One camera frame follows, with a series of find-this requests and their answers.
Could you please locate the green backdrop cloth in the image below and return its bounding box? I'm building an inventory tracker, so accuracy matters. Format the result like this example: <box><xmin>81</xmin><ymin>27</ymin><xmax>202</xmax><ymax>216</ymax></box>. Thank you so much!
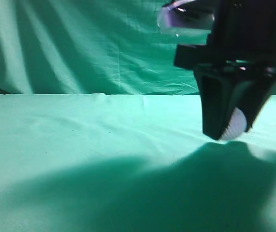
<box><xmin>0</xmin><ymin>0</ymin><xmax>207</xmax><ymax>95</ymax></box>

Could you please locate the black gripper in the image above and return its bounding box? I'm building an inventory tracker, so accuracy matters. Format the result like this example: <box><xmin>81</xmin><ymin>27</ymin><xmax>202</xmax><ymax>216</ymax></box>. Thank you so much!
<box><xmin>157</xmin><ymin>0</ymin><xmax>276</xmax><ymax>140</ymax></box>

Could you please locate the green table cloth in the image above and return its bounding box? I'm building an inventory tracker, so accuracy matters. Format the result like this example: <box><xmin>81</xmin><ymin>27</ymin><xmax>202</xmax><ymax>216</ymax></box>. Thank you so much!
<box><xmin>0</xmin><ymin>94</ymin><xmax>276</xmax><ymax>232</ymax></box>

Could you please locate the white dimpled golf ball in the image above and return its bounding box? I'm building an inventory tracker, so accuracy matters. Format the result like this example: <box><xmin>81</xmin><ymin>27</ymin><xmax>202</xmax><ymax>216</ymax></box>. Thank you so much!
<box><xmin>220</xmin><ymin>108</ymin><xmax>247</xmax><ymax>141</ymax></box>

